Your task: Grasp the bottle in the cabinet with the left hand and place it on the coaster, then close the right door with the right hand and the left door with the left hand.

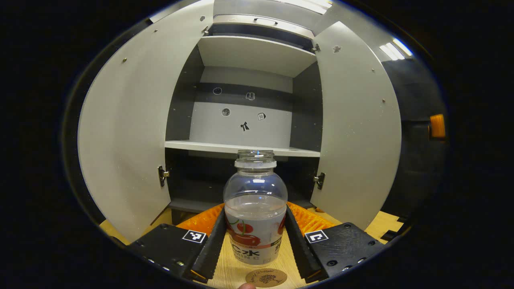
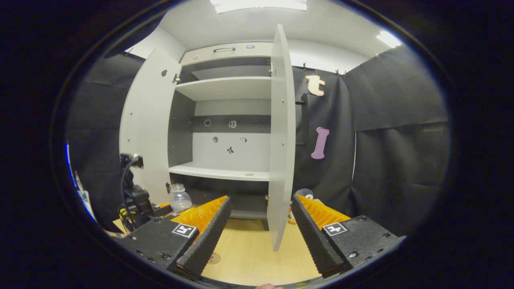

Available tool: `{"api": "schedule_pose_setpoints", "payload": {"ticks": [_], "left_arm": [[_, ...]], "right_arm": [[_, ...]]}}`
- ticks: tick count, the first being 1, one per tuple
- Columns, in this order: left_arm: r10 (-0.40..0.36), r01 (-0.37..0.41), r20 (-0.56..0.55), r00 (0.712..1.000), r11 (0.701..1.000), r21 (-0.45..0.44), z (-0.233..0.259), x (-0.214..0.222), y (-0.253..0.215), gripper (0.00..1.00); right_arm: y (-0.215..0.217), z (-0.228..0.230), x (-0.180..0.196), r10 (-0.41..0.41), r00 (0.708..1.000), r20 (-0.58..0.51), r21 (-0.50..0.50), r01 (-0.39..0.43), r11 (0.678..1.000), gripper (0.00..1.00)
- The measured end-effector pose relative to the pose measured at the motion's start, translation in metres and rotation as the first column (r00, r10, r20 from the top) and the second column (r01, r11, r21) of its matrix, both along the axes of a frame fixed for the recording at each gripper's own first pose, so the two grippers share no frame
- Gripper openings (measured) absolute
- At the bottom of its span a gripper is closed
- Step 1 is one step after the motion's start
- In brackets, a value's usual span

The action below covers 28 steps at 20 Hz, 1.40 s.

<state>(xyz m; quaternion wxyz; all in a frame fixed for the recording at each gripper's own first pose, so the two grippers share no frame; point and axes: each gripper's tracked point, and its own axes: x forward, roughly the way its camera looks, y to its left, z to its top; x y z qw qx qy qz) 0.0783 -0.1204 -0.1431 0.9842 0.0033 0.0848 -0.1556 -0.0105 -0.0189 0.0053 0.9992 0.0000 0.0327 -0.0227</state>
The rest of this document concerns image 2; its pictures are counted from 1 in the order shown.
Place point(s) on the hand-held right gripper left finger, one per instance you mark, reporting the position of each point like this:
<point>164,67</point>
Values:
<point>209,241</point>

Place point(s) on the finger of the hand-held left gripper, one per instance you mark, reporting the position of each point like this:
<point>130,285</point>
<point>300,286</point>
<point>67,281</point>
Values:
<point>164,206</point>

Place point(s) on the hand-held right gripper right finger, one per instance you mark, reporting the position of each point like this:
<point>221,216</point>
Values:
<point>313,241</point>

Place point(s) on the clear bottle red label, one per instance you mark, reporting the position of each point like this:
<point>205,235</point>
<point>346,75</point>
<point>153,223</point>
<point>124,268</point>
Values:
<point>180,200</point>

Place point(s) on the grey cabinet door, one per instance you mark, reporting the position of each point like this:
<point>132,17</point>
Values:
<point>148,120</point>
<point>281,140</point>

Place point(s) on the grey cabinet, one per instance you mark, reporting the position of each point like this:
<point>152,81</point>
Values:
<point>225,88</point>

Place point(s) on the small toy figure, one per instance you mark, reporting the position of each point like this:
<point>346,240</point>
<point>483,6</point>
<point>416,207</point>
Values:
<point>305,194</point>

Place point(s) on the black backdrop cloth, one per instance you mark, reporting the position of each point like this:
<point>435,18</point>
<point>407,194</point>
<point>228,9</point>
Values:
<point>401,160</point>

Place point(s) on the ceiling light panel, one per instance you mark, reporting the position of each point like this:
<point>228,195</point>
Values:
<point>259,5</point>
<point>388,39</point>

